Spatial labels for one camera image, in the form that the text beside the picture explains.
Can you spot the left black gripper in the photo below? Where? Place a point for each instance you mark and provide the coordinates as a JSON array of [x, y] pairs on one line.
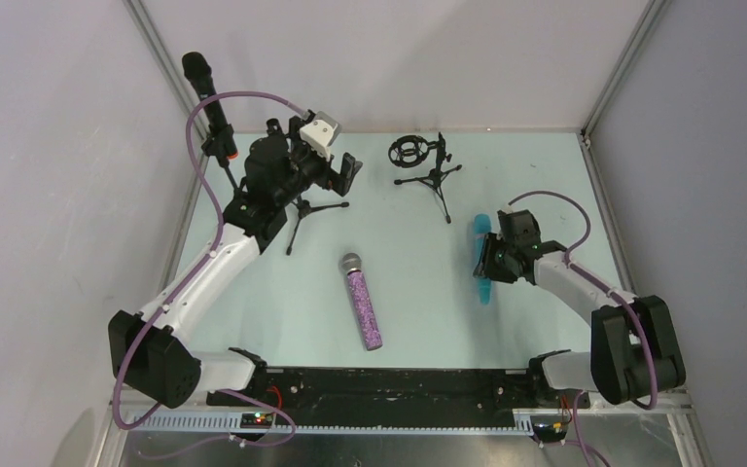
[[334, 172]]

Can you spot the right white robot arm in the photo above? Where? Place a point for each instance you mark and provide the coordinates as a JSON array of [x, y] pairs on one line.
[[634, 351]]

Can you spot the blue microphone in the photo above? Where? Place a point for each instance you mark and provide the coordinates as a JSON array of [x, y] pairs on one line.
[[481, 227]]

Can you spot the circuit board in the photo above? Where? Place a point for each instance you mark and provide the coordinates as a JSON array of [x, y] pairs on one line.
[[256, 421], [549, 433]]

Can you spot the black microphone orange end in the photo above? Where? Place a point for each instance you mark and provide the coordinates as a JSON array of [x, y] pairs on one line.
[[199, 74]]

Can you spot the purple glitter microphone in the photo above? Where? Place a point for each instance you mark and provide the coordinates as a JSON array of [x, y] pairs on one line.
[[361, 302]]

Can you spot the right circuit board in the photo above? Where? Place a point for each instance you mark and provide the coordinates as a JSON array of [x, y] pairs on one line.
[[549, 433]]

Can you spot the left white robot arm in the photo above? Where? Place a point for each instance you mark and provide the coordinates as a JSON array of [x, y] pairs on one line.
[[149, 348]]

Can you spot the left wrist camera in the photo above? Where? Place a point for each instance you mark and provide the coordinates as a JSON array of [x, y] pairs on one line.
[[320, 133]]

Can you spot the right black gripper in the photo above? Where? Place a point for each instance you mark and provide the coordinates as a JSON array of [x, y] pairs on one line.
[[490, 256]]

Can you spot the left circuit board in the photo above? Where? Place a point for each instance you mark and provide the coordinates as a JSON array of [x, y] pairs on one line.
[[256, 421]]

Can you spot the black round base stand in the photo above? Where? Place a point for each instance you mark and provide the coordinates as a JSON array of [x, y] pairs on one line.
[[220, 144]]

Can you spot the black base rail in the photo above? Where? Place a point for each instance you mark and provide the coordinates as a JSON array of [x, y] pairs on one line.
[[410, 399]]

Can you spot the tall black tripod stand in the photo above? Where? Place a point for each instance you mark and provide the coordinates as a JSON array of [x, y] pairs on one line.
[[304, 207]]

